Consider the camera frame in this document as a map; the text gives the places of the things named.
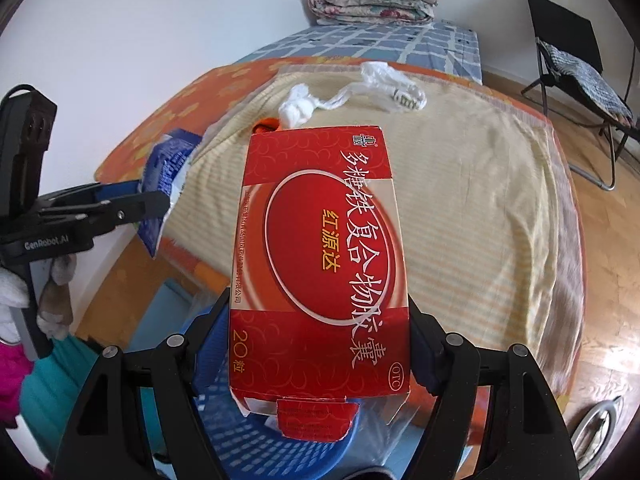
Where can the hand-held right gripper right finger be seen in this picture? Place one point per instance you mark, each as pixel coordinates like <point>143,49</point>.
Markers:
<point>425,355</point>

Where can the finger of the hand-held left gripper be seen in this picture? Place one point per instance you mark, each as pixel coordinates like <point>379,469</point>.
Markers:
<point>115,190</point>
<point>135,210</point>

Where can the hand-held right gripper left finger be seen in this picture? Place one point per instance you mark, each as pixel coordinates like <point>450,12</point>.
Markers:
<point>187,360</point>

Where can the blue foil packet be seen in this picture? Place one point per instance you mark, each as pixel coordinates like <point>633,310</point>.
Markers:
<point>165,160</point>

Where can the red cardboard box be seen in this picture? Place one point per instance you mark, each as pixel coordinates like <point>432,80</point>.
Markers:
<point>320,260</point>

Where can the blue plastic basket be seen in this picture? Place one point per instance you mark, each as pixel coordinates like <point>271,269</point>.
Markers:
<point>300,460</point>

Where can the white tissue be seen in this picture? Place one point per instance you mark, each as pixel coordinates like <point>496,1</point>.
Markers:
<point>295,107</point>

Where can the white plastic bag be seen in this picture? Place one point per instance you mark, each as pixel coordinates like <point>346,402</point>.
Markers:
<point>385,80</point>

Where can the person's left hand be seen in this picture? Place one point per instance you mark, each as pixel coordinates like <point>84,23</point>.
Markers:
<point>57,300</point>

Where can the light blue mat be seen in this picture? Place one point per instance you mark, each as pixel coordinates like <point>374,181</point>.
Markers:
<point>160,310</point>

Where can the clear plastic bag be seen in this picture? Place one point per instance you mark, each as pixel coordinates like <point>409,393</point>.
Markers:
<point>390,435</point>

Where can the teal cloth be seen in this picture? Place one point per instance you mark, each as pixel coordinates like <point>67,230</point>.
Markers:
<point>55,390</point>

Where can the pale fuzzy mat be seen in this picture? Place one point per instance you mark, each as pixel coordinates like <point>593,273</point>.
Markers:
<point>570,260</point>

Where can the magenta cloth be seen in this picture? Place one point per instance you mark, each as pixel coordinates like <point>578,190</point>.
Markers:
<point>12,375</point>

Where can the bed with blue plaid sheet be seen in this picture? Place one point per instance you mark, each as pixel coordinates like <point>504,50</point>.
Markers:
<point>400,45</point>

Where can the folded floral quilt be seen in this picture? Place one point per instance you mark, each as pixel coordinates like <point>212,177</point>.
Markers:
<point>375,2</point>

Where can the blue and white cushion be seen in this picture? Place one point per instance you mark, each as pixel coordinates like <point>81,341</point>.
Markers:
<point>585,80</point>

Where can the black folding chair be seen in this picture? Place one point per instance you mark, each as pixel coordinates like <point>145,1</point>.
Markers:
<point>555,20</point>

